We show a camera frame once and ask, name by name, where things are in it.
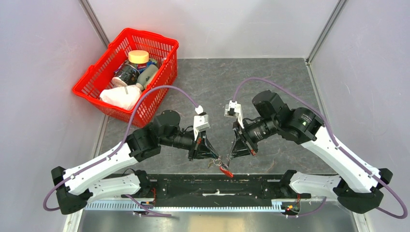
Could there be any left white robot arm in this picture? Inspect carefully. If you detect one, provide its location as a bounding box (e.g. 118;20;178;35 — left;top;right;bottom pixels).
51;110;219;215

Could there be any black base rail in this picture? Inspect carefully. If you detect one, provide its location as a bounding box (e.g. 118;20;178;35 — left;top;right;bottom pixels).
121;174;336;207

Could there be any jar with cream lid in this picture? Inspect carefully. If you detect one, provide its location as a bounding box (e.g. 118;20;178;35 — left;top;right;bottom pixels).
128;50;149;73

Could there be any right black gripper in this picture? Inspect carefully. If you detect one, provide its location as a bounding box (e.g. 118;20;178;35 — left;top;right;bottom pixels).
229;116;278;160

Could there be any red plastic basket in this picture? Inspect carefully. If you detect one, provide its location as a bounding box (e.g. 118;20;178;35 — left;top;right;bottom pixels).
72;28;180;129

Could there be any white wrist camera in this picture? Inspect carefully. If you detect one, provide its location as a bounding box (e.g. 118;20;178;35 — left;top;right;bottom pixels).
193;105;211;140
224;101;244;128

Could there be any dark patterned cup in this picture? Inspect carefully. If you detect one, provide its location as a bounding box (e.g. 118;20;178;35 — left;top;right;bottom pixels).
112;64;140;87

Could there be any metal keyring holder red handle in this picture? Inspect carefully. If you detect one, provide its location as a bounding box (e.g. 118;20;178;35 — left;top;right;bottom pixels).
208;157;234;178

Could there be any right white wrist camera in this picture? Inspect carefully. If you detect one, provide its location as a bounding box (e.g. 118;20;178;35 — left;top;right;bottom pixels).
224;101;244;128

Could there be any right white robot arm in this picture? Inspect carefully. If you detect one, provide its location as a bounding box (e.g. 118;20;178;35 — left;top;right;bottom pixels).
224;90;393;214

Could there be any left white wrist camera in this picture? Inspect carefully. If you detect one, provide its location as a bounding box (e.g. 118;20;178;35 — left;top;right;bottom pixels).
193;105;211;140

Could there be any white slotted cable duct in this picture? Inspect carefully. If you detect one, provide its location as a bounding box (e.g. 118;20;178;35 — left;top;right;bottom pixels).
85;200;285;213

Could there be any grey green bottle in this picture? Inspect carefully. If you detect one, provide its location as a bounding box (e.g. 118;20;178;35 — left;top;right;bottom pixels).
135;64;159;91

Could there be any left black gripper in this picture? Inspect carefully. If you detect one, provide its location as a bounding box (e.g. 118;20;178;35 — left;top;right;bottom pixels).
161;128;219;161

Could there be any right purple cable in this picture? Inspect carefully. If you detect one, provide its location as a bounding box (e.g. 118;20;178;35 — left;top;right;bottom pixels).
232;77;409;219

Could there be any white plastic bag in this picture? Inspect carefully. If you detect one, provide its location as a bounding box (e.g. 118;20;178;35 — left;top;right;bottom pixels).
100;85;142;110

